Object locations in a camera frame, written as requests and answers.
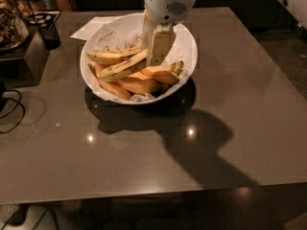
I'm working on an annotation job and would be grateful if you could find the black cable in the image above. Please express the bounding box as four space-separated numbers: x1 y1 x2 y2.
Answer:
0 81 27 135

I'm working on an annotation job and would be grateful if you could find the orange banana centre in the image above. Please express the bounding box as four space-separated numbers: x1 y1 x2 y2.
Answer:
117 72 170 95

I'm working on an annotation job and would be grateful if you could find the dark box stand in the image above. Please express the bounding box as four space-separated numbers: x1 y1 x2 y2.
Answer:
0 27 49 88

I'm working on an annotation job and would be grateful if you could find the glass jar with snacks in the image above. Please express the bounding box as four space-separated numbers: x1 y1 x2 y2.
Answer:
0 0 29 52

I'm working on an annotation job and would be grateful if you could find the orange banana right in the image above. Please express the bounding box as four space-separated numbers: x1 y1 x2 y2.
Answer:
141 66 179 84

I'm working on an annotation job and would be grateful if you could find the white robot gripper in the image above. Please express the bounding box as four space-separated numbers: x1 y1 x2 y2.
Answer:
142 0 196 66

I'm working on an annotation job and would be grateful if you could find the orange banana lower left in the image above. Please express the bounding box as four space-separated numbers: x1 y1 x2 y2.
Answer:
88 62 131 101

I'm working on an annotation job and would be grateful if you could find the upper spotted yellow banana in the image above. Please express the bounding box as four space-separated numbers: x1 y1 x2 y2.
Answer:
86 44 142 65

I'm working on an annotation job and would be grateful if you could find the white bowl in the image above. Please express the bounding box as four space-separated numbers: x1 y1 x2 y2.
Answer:
80 11 199 105

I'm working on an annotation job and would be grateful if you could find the white paper sheet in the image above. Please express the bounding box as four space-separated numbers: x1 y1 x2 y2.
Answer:
71 16 116 41

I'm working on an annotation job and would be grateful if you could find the small right yellow banana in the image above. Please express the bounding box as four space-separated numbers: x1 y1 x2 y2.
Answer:
166 61 183 75

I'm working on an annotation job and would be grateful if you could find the long spotted yellow banana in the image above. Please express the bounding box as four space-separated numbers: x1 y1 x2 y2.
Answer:
97 49 148 82

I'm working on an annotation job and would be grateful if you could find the orange banana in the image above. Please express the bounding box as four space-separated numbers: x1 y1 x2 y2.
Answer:
141 66 179 84
117 72 170 95
88 62 131 101

